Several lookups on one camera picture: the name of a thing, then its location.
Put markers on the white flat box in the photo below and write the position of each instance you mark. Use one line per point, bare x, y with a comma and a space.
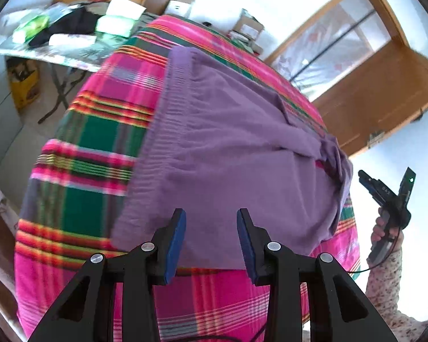
126, 7

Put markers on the translucent patterned curtain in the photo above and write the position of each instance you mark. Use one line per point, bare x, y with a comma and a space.
342, 60

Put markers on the person's right hand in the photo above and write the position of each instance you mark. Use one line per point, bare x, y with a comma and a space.
379, 229

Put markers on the black cloth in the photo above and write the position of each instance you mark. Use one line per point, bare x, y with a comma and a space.
75, 23

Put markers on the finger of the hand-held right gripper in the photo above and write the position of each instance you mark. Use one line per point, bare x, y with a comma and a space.
371, 187

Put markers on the folding table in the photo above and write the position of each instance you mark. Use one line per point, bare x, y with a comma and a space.
67, 56

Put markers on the brown cardboard box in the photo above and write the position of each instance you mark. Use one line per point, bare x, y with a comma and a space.
249, 25

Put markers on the purple fleece pants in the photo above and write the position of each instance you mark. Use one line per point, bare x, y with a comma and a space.
217, 131

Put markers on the wooden door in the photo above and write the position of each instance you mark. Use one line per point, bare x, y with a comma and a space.
378, 92

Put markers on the black pole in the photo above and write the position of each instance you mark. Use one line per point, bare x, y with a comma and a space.
328, 48

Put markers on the white paper roll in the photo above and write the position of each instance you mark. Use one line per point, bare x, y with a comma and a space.
71, 40

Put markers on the pink green plaid blanket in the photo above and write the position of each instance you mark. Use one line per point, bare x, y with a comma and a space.
92, 142

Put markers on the yellow bag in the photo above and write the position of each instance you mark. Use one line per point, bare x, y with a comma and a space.
23, 85

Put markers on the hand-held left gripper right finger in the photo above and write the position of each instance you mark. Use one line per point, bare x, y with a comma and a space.
245, 253

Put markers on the person's right forearm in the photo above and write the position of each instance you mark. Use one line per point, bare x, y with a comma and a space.
388, 292

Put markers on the white plastic bag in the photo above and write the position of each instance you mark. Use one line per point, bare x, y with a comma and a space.
18, 16

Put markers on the green white plastic packet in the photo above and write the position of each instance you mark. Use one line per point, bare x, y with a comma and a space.
32, 28

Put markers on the white cardboard box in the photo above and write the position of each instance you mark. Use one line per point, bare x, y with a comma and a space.
180, 5

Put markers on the green tissue pack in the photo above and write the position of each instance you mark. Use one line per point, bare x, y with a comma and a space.
115, 25

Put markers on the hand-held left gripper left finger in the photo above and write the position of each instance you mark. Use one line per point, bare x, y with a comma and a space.
176, 245

